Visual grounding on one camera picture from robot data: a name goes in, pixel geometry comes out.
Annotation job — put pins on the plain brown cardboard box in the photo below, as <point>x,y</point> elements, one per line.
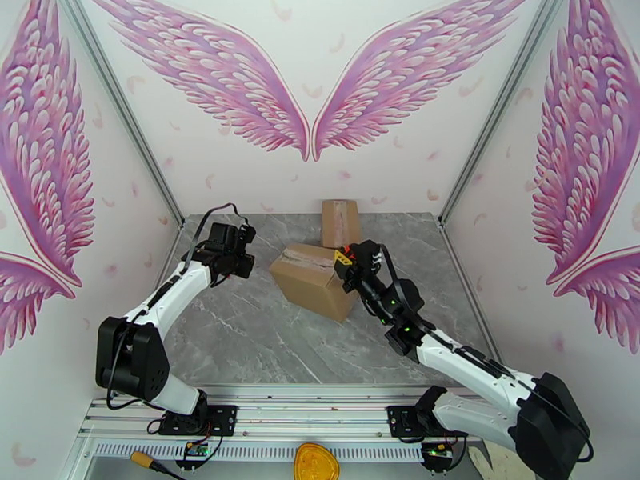
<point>332,218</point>

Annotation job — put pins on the printed brown cardboard box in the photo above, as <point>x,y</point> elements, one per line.
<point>305,283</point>

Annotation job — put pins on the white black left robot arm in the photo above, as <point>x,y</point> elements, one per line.
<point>165,298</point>

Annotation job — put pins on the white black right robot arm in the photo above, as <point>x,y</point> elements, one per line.
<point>470,368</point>

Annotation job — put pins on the small green circuit board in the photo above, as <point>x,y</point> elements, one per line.
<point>196,449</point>
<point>437,449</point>

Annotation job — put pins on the yellow round disc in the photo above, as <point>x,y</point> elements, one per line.
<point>316,463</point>

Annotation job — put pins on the aluminium table edge rail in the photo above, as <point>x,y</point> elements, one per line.
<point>171,253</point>
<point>465,283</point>

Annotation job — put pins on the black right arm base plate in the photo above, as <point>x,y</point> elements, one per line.
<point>398,421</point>

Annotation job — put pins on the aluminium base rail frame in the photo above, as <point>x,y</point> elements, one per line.
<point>310,413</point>

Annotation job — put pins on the aluminium corner post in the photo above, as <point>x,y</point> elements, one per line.
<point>483,143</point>
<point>125,109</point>

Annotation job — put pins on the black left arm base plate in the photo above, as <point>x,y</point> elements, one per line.
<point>226,418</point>

